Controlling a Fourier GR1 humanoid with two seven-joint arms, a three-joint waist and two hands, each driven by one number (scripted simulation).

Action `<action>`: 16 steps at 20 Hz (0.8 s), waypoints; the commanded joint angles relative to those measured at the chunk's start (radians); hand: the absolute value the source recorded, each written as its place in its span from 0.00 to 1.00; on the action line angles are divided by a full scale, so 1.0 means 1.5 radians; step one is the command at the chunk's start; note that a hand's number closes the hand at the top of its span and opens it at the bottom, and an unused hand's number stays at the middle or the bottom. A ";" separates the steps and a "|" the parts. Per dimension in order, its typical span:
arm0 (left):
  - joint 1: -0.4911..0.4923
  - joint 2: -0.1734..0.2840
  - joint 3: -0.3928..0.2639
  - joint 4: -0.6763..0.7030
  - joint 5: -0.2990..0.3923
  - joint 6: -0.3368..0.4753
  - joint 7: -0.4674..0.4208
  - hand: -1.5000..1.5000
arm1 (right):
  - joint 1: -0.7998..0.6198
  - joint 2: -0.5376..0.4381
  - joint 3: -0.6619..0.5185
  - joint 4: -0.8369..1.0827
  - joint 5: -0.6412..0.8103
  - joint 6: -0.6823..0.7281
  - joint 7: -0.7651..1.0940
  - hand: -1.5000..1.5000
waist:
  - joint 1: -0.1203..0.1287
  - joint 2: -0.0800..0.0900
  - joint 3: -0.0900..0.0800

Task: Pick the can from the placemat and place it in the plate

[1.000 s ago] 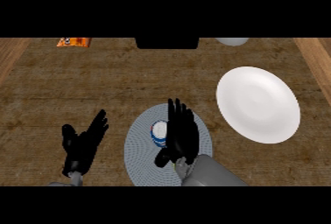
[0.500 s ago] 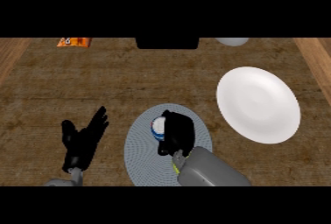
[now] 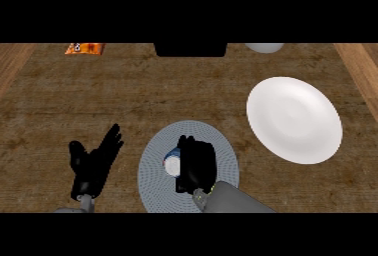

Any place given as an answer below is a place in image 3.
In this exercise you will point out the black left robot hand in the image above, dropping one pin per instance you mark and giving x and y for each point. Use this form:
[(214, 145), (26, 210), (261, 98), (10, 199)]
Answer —
[(93, 161)]

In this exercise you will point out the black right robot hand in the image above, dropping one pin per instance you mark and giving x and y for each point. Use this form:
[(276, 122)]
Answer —
[(198, 165)]

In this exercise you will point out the blue and white can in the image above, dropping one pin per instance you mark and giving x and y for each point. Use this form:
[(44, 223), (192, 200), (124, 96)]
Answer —
[(171, 162)]

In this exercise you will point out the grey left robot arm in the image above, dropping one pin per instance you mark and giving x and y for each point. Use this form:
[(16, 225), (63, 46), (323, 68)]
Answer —
[(81, 204)]

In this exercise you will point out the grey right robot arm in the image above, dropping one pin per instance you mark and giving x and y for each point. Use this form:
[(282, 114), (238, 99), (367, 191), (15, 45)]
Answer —
[(230, 199)]

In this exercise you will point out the grey round placemat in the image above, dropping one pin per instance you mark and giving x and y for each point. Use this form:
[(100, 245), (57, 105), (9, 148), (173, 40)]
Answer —
[(159, 173)]

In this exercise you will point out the white round plate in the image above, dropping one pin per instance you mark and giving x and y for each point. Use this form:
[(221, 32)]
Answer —
[(294, 120)]

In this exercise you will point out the orange snack packet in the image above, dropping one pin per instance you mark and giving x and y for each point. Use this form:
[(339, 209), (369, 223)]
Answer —
[(84, 48)]

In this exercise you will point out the black box appliance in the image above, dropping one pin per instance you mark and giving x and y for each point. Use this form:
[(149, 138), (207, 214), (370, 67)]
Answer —
[(190, 49)]

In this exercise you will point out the white rounded bowl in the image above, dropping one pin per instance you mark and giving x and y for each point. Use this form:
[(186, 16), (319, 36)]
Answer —
[(264, 47)]

